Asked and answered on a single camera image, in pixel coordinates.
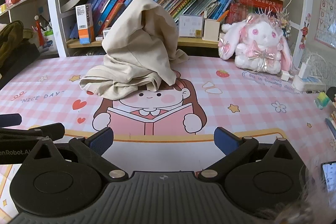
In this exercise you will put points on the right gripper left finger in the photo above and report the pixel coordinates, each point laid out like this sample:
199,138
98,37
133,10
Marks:
89,152

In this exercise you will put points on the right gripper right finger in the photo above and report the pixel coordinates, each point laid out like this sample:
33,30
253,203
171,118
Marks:
235,150

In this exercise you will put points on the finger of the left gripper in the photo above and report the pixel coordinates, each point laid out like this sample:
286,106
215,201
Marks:
8,120
54,131

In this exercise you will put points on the beige t-shirt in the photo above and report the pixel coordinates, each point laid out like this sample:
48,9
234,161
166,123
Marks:
140,48

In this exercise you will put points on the pink checkered desk mat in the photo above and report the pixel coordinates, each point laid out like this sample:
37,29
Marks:
163,140

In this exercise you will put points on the olive green garment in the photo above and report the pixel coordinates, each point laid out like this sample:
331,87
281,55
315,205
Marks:
10,38

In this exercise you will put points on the white green wipes tub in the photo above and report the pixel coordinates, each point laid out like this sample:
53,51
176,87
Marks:
49,45

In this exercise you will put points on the black smartphone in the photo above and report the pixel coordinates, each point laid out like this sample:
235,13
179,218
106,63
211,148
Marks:
328,170

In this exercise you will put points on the white power strip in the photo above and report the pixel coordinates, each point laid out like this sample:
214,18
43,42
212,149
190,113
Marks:
310,84

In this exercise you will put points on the stack of books right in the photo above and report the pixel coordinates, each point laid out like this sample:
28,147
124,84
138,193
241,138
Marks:
330,122

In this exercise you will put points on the green yellow eraser block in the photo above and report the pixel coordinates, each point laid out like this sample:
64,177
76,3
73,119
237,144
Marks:
322,100

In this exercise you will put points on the white charger plug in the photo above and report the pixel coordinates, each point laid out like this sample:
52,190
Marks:
304,71

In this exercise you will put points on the pink white bunny plush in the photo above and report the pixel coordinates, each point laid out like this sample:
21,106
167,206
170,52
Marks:
257,43

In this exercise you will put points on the red figurine pen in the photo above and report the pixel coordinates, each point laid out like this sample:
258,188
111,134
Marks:
39,32

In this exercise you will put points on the orange blue white tall box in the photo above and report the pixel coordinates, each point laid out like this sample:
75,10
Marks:
85,23

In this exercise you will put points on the beige pen holder box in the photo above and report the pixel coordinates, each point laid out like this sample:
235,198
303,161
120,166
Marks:
211,30

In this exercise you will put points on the white square box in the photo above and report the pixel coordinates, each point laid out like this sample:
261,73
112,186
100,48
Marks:
190,26

